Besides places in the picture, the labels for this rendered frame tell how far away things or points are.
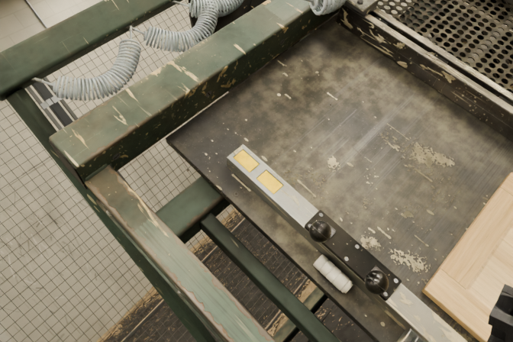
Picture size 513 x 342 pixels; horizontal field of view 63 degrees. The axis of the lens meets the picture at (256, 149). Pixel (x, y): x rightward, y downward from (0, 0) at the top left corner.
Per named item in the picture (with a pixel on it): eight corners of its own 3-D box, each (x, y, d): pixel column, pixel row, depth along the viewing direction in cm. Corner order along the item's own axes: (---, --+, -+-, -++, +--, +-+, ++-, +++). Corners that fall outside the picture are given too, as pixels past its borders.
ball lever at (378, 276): (379, 288, 79) (378, 301, 66) (362, 274, 80) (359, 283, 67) (392, 273, 79) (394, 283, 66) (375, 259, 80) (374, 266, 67)
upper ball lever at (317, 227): (329, 244, 83) (320, 248, 70) (314, 231, 84) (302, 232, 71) (342, 230, 82) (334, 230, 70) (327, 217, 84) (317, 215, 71)
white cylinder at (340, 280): (311, 266, 83) (342, 296, 81) (314, 262, 81) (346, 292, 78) (321, 256, 84) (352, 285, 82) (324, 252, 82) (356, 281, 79)
